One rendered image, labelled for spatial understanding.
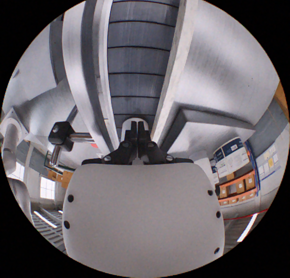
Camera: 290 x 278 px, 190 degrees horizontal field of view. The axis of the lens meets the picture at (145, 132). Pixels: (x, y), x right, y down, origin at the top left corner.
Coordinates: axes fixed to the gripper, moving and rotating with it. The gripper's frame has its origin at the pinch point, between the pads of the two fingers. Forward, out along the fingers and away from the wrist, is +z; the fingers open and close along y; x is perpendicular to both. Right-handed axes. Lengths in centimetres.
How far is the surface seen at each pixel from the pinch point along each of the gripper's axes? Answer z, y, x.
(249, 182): -39, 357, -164
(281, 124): -28, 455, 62
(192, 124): 7.2, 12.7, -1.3
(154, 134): 3.7, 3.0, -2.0
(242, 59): 4.5, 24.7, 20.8
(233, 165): -0.1, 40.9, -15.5
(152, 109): 6.0, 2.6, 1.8
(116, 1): 0.0, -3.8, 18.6
